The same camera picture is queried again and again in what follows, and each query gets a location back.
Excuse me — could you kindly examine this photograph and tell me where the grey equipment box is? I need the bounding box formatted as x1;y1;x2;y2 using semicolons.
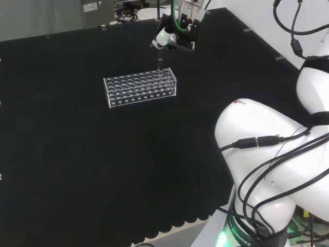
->
81;0;116;27

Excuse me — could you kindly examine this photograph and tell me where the black cable with ferrite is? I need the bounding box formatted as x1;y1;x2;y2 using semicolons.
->
272;0;329;60

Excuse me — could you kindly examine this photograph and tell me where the green cable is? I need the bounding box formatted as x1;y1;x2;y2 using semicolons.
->
171;0;191;33

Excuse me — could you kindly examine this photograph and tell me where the clear glass test tube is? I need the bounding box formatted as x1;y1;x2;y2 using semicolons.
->
156;48;165;76

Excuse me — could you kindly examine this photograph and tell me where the clear acrylic test tube rack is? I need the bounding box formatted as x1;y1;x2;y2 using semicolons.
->
103;67;178;109

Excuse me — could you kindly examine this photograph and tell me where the black plug cable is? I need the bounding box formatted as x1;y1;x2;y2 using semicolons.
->
214;128;329;156

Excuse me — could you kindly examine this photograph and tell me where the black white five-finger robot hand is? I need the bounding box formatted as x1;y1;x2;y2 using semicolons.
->
150;0;208;52

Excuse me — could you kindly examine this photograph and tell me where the black bench cloth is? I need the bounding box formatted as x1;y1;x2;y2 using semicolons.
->
0;7;309;247

